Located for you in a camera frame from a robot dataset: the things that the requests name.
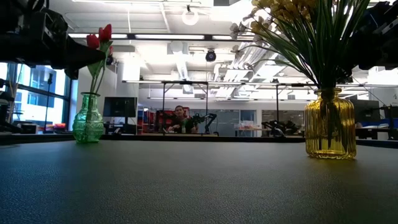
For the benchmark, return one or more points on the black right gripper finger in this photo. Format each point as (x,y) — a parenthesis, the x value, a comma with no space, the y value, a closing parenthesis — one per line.
(349,73)

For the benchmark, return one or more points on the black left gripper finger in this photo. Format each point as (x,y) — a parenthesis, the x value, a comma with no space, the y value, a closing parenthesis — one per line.
(71,74)
(85,57)

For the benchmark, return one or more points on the red artificial tulip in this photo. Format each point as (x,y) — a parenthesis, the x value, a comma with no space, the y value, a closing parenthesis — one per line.
(108,32)
(111,50)
(101,34)
(92,41)

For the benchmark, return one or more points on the yellow glass vase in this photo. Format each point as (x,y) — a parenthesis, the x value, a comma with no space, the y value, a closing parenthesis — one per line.
(329,130)

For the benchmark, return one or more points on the yellow artificial flower bunch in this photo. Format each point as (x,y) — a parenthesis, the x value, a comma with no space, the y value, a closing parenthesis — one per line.
(264,3)
(298,4)

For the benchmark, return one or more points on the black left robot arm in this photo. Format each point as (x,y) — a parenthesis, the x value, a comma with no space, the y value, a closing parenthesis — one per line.
(12,18)

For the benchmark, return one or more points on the black background robot arm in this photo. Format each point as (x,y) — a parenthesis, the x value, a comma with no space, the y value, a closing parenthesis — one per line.
(206,118)
(280,128)

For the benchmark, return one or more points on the green glass vase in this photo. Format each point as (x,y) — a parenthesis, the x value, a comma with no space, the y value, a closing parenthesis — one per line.
(88,124)

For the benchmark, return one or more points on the black monitor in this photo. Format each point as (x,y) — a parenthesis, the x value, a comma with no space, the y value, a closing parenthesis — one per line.
(119,107)
(368,110)

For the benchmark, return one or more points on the red storage crates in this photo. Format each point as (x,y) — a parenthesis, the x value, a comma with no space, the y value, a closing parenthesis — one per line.
(161,115)

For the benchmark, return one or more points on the person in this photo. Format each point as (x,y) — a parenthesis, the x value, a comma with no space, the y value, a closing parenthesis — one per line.
(178,113)

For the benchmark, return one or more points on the black table mat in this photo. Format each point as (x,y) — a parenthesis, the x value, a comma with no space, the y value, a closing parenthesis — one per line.
(155,186)

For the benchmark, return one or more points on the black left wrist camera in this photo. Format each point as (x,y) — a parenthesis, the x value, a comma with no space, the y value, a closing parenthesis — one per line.
(53,25)

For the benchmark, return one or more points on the thin black background rig frame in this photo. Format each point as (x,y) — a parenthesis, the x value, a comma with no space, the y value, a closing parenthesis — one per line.
(163,93)

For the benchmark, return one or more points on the black overhead camera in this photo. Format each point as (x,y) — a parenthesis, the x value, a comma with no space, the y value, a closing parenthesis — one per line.
(211,56)

